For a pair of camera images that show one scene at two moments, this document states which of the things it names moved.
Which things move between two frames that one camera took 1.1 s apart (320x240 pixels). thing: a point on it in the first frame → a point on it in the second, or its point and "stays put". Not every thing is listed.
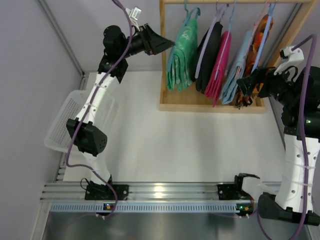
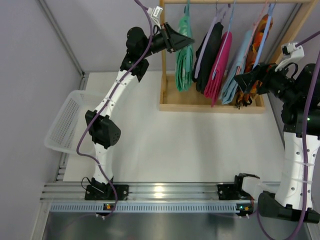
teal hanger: (188, 14) → (188, 20)
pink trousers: (219, 67) stays put
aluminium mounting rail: (66, 191) stays put
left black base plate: (105, 192) stays put
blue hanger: (259, 51) stays put
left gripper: (146, 40) → (169, 37)
